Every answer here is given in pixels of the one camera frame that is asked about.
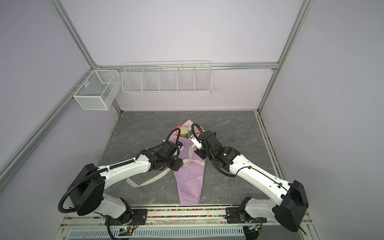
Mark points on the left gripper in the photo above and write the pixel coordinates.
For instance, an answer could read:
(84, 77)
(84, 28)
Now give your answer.
(178, 164)

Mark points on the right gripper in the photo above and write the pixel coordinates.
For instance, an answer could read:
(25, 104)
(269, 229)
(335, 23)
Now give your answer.
(199, 152)

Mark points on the cream printed ribbon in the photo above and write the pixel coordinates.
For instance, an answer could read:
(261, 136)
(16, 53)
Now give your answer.
(186, 162)

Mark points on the pink purple wrapping paper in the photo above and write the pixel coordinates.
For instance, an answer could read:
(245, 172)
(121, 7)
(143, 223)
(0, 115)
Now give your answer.
(189, 178)

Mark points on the cream rose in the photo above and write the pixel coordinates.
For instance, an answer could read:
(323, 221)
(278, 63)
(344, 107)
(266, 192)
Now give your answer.
(184, 131)

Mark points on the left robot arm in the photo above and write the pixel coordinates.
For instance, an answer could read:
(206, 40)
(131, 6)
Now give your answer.
(86, 194)

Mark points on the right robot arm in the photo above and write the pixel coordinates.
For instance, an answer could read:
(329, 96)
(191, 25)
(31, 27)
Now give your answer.
(289, 201)

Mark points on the small white mesh basket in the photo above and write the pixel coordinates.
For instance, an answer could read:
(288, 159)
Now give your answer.
(99, 90)

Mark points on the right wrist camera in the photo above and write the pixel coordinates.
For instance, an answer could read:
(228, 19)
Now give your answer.
(195, 140)

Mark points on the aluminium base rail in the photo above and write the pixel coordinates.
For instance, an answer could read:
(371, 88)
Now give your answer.
(173, 222)

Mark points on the long white wire basket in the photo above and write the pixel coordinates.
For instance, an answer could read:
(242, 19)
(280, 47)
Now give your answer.
(167, 77)

